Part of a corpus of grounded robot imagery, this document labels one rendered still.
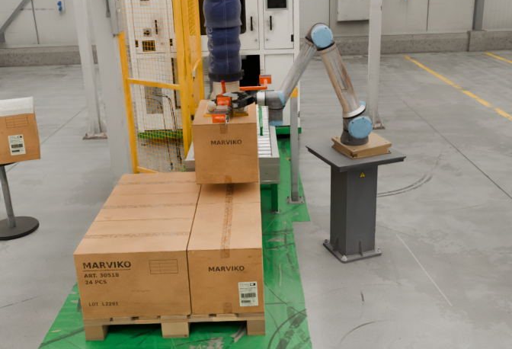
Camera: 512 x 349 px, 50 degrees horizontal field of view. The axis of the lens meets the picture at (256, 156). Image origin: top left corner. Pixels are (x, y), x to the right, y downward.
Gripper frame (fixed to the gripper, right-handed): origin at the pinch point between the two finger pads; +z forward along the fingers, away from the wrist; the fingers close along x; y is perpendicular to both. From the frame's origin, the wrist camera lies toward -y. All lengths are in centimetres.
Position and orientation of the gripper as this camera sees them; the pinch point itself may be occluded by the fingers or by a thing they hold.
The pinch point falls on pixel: (224, 100)
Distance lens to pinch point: 342.0
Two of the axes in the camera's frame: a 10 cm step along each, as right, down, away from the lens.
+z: -10.0, 0.3, 0.0
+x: -0.3, -9.4, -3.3
